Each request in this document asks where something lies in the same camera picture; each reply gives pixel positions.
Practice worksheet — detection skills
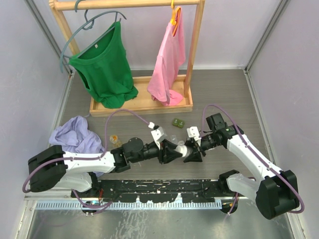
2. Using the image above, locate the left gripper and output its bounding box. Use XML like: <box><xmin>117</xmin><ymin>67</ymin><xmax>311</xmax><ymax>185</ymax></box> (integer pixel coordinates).
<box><xmin>131</xmin><ymin>138</ymin><xmax>181</xmax><ymax>164</ymax></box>

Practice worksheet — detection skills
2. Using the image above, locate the white pill bottle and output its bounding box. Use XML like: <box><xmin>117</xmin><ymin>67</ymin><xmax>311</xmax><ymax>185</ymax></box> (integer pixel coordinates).
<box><xmin>175</xmin><ymin>145</ymin><xmax>193</xmax><ymax>158</ymax></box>

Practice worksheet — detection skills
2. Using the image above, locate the clear pill box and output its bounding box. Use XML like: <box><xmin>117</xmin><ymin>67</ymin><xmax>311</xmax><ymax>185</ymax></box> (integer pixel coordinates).
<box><xmin>170</xmin><ymin>135</ymin><xmax>185</xmax><ymax>146</ymax></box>

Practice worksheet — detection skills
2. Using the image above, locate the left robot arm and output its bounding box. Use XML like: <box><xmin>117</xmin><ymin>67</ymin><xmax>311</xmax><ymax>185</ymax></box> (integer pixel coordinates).
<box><xmin>23</xmin><ymin>137</ymin><xmax>186</xmax><ymax>197</ymax></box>

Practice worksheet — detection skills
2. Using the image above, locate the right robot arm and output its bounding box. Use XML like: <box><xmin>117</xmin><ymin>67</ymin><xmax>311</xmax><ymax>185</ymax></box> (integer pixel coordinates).
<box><xmin>176</xmin><ymin>113</ymin><xmax>301</xmax><ymax>220</ymax></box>

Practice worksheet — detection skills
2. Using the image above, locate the clear bottle with orange pills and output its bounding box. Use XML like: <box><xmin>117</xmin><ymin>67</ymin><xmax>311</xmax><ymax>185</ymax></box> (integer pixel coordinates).
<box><xmin>109</xmin><ymin>135</ymin><xmax>122</xmax><ymax>148</ymax></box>

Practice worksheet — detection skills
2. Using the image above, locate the green pill box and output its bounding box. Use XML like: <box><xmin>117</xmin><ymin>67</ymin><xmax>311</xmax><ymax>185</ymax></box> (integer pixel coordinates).
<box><xmin>172</xmin><ymin>118</ymin><xmax>185</xmax><ymax>128</ymax></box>

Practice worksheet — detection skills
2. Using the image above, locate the wooden clothes rack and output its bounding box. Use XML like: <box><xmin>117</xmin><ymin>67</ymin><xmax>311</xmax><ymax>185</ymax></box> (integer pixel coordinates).
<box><xmin>49</xmin><ymin>0</ymin><xmax>205</xmax><ymax>114</ymax></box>

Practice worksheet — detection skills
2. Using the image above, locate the pink t-shirt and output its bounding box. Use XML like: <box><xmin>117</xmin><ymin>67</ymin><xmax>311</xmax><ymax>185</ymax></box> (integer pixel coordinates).
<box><xmin>147</xmin><ymin>10</ymin><xmax>185</xmax><ymax>107</ymax></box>

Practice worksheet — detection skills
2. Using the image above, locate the lavender cloth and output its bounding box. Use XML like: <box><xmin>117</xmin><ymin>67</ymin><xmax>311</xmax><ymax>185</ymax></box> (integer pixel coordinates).
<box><xmin>48</xmin><ymin>115</ymin><xmax>108</xmax><ymax>177</ymax></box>

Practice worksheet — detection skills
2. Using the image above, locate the green t-shirt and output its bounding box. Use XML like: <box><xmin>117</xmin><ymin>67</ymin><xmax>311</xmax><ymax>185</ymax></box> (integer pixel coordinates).
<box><xmin>69</xmin><ymin>21</ymin><xmax>139</xmax><ymax>109</ymax></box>

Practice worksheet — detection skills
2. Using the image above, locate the orange-yellow plastic hanger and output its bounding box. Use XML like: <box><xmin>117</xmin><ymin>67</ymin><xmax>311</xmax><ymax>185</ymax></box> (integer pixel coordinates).
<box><xmin>170</xmin><ymin>0</ymin><xmax>181</xmax><ymax>36</ymax></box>

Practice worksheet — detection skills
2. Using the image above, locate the grey-blue plastic hanger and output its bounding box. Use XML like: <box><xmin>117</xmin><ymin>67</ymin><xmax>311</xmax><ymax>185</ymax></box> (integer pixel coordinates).
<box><xmin>59</xmin><ymin>10</ymin><xmax>127</xmax><ymax>73</ymax></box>

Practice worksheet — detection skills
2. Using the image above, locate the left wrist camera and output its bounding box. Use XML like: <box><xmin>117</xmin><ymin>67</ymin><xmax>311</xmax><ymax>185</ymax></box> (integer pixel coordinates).
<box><xmin>148</xmin><ymin>122</ymin><xmax>166</xmax><ymax>149</ymax></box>

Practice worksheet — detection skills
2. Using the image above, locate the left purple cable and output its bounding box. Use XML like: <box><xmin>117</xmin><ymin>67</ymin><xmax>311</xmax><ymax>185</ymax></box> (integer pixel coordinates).
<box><xmin>22</xmin><ymin>108</ymin><xmax>154</xmax><ymax>215</ymax></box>

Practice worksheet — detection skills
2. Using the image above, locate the purple cable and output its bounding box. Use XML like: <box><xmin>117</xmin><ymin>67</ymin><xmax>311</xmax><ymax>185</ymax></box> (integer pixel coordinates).
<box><xmin>201</xmin><ymin>104</ymin><xmax>306</xmax><ymax>221</ymax></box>
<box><xmin>22</xmin><ymin>108</ymin><xmax>154</xmax><ymax>215</ymax></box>

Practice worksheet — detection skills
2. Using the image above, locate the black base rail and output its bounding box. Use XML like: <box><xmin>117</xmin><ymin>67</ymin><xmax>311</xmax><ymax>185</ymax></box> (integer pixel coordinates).
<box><xmin>71</xmin><ymin>179</ymin><xmax>239</xmax><ymax>213</ymax></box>

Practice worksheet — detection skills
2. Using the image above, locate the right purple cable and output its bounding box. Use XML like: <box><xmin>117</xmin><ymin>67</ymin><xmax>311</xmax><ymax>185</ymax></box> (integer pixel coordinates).
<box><xmin>201</xmin><ymin>104</ymin><xmax>306</xmax><ymax>221</ymax></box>

